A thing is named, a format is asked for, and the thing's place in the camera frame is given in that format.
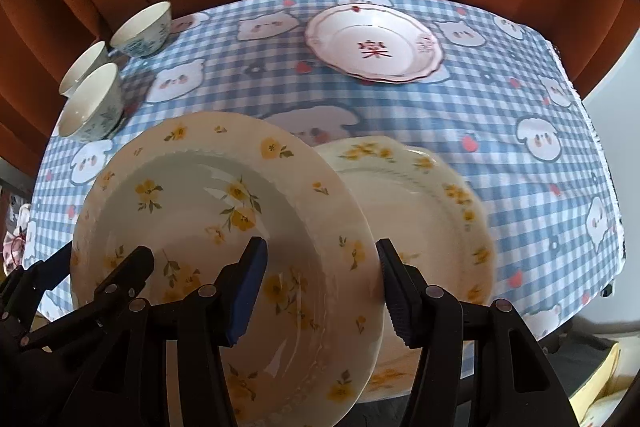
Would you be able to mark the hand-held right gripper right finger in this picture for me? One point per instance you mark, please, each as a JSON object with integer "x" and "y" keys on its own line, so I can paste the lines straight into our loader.
{"x": 400, "y": 302}

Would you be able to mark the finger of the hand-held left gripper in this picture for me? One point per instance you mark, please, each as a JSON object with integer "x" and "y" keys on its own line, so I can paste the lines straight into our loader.
{"x": 47, "y": 274}
{"x": 127, "y": 274}

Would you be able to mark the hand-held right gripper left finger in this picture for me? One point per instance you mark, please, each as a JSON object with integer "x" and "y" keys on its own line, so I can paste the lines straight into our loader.
{"x": 248, "y": 292}

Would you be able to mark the scalloped yellow-flower plate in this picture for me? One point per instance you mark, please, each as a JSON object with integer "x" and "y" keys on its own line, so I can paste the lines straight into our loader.
{"x": 425, "y": 217}

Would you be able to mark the large yellow-flower plate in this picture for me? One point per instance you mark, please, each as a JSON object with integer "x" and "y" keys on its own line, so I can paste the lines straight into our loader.
{"x": 200, "y": 187}

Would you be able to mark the blue-patterned white bowl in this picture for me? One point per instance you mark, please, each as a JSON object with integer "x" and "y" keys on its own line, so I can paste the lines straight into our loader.
{"x": 92, "y": 104}
{"x": 142, "y": 27}
{"x": 82, "y": 64}

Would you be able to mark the pile of pink clothes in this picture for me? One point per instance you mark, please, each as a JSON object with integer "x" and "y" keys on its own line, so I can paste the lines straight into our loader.
{"x": 12, "y": 242}

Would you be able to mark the blue checked bear tablecloth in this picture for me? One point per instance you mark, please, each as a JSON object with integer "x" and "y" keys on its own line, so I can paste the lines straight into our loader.
{"x": 400, "y": 117}

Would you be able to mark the pink plate with red print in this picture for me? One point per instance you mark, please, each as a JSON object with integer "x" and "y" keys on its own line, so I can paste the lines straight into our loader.
{"x": 375, "y": 42}

